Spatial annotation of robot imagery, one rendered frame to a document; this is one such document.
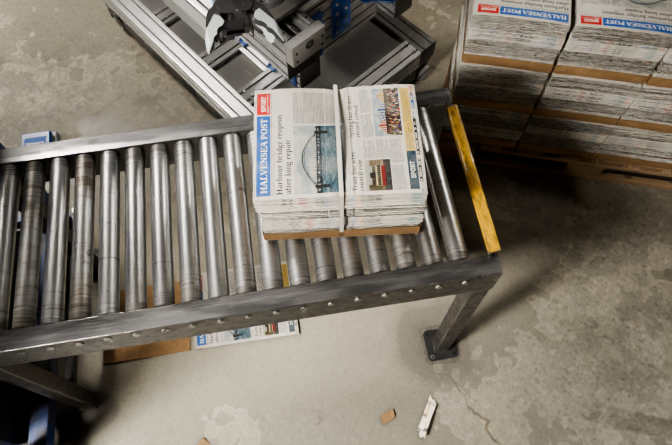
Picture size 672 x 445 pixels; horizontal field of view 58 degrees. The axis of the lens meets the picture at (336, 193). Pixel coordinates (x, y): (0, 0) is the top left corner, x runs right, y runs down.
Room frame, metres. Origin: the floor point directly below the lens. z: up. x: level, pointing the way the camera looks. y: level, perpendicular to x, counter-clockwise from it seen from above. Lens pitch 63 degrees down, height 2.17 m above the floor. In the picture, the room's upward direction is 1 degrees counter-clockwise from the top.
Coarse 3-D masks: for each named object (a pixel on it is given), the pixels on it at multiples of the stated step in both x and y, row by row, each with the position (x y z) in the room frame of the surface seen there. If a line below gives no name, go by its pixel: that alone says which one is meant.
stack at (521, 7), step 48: (480, 0) 1.32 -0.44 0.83; (528, 0) 1.31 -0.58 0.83; (576, 0) 1.31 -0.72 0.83; (624, 0) 1.31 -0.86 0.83; (480, 48) 1.27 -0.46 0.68; (528, 48) 1.24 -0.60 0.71; (576, 48) 1.22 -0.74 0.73; (624, 48) 1.19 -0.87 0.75; (480, 96) 1.25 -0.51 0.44; (528, 96) 1.23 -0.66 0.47; (576, 96) 1.19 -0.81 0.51; (624, 96) 1.17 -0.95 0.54; (480, 144) 1.26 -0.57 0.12; (576, 144) 1.18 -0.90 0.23; (624, 144) 1.15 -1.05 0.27
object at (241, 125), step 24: (432, 96) 1.00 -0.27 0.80; (216, 120) 0.93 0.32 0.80; (240, 120) 0.93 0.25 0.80; (432, 120) 0.97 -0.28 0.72; (48, 144) 0.87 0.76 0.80; (72, 144) 0.87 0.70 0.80; (96, 144) 0.86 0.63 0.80; (120, 144) 0.86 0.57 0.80; (144, 144) 0.86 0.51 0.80; (168, 144) 0.87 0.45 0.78; (0, 168) 0.81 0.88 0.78; (24, 168) 0.81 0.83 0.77; (48, 168) 0.82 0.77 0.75; (72, 168) 0.83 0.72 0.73; (96, 168) 0.84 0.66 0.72; (120, 168) 0.85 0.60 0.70
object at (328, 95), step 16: (336, 144) 0.71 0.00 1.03; (336, 160) 0.67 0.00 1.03; (352, 160) 0.66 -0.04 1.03; (336, 176) 0.63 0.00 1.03; (352, 176) 0.62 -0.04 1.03; (336, 192) 0.59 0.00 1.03; (352, 192) 0.59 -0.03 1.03; (336, 208) 0.58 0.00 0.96; (352, 208) 0.58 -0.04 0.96; (336, 224) 0.59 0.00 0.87; (352, 224) 0.58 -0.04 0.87
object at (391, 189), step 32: (352, 96) 0.83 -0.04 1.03; (384, 96) 0.83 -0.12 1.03; (352, 128) 0.75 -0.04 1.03; (384, 128) 0.74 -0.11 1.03; (416, 128) 0.74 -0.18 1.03; (384, 160) 0.66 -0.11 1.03; (416, 160) 0.66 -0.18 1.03; (384, 192) 0.58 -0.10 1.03; (416, 192) 0.58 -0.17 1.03; (384, 224) 0.59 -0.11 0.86; (416, 224) 0.59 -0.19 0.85
